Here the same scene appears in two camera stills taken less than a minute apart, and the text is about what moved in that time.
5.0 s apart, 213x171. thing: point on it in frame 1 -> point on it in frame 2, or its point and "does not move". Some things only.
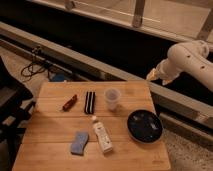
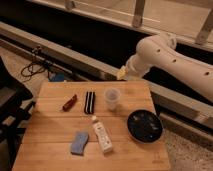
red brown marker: (70, 103) does not move
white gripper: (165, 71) -> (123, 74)
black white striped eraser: (90, 102) does not move
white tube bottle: (102, 136) does not move
